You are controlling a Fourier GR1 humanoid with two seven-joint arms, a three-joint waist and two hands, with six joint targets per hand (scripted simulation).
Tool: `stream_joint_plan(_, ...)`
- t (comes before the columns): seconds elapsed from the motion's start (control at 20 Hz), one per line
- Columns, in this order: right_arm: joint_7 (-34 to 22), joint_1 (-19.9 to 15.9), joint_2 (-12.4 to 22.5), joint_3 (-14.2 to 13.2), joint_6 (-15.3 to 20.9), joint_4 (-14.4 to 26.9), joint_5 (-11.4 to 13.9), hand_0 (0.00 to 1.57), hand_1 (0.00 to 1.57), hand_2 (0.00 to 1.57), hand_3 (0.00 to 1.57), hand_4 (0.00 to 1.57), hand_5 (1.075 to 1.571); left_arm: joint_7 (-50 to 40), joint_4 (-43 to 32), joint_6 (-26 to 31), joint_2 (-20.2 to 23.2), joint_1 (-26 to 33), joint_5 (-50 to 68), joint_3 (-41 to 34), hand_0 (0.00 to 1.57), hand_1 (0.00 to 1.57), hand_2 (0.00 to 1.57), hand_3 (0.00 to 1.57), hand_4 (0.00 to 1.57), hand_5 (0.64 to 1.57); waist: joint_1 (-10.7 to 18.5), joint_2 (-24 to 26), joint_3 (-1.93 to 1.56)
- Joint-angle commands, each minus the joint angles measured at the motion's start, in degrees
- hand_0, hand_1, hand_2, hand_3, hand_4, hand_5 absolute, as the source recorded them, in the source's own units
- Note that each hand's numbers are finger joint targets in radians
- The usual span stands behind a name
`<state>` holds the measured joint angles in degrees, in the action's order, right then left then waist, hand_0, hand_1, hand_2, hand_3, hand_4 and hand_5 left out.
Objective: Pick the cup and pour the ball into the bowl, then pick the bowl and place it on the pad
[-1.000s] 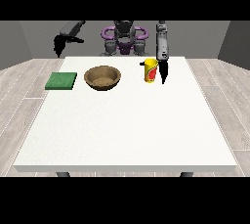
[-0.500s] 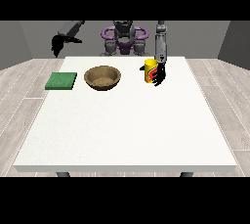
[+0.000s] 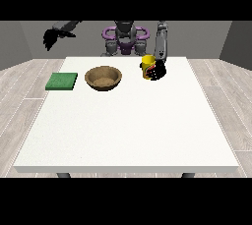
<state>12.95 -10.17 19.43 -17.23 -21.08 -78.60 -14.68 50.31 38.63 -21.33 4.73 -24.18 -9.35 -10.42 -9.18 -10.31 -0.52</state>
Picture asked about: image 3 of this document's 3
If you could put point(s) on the brown wooden bowl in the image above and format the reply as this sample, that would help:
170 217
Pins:
103 77

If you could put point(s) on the yellow cup with melon print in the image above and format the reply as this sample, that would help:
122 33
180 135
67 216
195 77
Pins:
147 65

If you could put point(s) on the green square pad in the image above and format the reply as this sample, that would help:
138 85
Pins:
61 81

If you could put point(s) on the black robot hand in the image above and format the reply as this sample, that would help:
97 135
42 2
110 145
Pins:
51 37
158 70

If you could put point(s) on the grey robot trunk purple rings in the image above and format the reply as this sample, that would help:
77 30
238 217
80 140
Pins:
124 40

